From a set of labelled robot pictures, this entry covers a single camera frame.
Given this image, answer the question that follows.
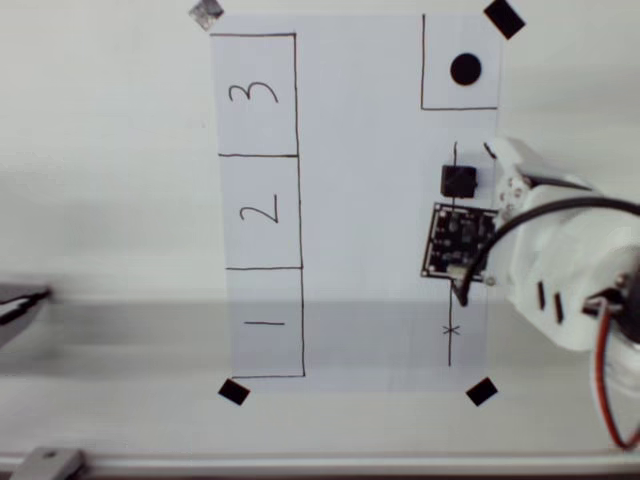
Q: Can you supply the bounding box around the black cube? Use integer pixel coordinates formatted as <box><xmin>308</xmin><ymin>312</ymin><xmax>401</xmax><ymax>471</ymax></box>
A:
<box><xmin>439</xmin><ymin>163</ymin><xmax>479</xmax><ymax>200</ymax></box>

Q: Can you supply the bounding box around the black round dot sticker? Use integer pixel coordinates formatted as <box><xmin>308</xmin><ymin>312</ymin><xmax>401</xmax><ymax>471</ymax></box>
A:
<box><xmin>449</xmin><ymin>52</ymin><xmax>483</xmax><ymax>87</ymax></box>

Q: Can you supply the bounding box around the black tape piece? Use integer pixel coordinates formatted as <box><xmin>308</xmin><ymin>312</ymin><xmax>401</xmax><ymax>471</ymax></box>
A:
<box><xmin>464</xmin><ymin>376</ymin><xmax>500</xmax><ymax>408</ymax></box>
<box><xmin>483</xmin><ymin>0</ymin><xmax>527</xmax><ymax>41</ymax></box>
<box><xmin>217</xmin><ymin>378</ymin><xmax>251</xmax><ymax>407</ymax></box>

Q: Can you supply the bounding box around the white paper sheet with markings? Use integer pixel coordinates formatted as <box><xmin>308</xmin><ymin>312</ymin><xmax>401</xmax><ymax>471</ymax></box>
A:
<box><xmin>208</xmin><ymin>13</ymin><xmax>503</xmax><ymax>396</ymax></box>

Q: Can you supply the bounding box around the shiny grey tape piece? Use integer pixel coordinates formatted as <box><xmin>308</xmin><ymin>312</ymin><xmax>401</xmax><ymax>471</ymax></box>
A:
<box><xmin>189</xmin><ymin>0</ymin><xmax>225</xmax><ymax>33</ymax></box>

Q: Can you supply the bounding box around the grey pointed object black stripe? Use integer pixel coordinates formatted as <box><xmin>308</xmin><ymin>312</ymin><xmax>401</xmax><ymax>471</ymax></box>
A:
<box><xmin>0</xmin><ymin>282</ymin><xmax>54</xmax><ymax>354</ymax></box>

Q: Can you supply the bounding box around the black camera cable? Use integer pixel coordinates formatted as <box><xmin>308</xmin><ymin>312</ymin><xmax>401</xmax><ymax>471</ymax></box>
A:
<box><xmin>452</xmin><ymin>197</ymin><xmax>640</xmax><ymax>308</ymax></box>

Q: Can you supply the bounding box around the red and white wire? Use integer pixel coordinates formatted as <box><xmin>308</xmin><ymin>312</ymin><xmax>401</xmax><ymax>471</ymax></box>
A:
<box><xmin>589</xmin><ymin>298</ymin><xmax>640</xmax><ymax>451</ymax></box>

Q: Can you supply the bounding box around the grey metal rail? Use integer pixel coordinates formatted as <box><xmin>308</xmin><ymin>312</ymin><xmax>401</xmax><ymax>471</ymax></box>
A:
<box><xmin>0</xmin><ymin>451</ymin><xmax>640</xmax><ymax>480</ymax></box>

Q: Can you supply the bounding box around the grey metal bracket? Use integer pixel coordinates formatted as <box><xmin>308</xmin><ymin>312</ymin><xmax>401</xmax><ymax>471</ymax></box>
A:
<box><xmin>9</xmin><ymin>447</ymin><xmax>89</xmax><ymax>480</ymax></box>

